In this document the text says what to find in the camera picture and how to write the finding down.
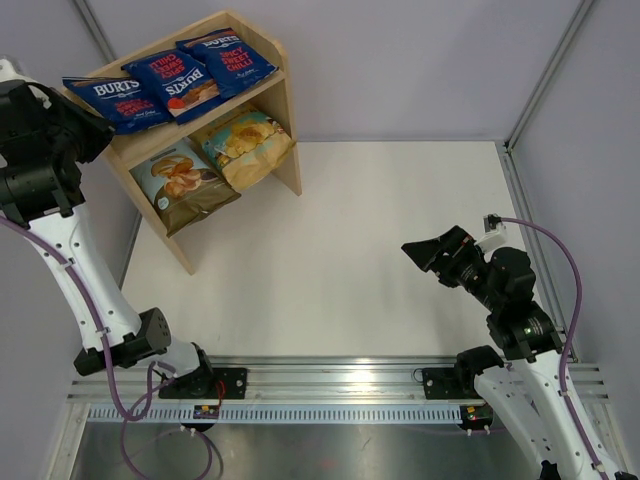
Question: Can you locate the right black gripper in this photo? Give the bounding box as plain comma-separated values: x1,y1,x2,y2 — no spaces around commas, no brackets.
402,225,503,311

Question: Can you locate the blue Burts bag front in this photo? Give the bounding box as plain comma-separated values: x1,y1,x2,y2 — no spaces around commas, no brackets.
62,77,173,135

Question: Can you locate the blue burts bag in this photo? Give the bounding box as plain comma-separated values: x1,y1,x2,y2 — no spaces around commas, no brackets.
62,77,173,135
176,27,278,100

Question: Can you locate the light blue cassava chips bag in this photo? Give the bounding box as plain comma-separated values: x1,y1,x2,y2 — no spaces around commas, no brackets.
130,140,241,237

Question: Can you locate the blue Burts bag upside-down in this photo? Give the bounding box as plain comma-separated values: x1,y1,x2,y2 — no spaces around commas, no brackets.
121,49,224,125

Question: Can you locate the tan kettle chips bag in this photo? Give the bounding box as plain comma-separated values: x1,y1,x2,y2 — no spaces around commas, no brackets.
188,103,294,191

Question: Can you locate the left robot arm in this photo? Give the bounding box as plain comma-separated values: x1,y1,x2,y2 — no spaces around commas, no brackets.
1,80,219,399

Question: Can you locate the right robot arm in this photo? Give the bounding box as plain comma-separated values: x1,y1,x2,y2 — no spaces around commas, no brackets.
401,215,632,479

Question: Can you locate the wooden two-tier shelf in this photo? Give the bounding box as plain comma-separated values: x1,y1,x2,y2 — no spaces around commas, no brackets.
64,10,302,272

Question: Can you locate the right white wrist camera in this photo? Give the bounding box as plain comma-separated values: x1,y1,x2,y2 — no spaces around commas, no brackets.
475,214,508,254

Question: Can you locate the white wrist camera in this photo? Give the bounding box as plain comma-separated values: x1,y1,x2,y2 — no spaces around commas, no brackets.
0,57,24,83
475,214,508,254

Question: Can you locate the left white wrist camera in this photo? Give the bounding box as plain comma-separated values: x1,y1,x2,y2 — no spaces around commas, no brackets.
0,57,24,83

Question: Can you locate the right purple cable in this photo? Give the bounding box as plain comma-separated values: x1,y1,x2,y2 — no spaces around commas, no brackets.
499,217,609,476

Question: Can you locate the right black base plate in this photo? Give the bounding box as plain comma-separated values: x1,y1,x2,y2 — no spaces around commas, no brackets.
421,367,477,400

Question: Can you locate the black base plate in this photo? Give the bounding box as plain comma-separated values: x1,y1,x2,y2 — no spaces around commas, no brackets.
421,367,477,400
159,367,248,400

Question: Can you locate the aluminium mounting rail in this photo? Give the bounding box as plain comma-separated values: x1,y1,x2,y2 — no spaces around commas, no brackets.
66,356,610,404

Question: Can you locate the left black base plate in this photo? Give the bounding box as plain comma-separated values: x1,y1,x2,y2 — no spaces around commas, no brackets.
159,367,248,400

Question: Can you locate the white slotted cable duct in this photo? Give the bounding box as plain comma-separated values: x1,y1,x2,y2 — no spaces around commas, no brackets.
87,403,464,426

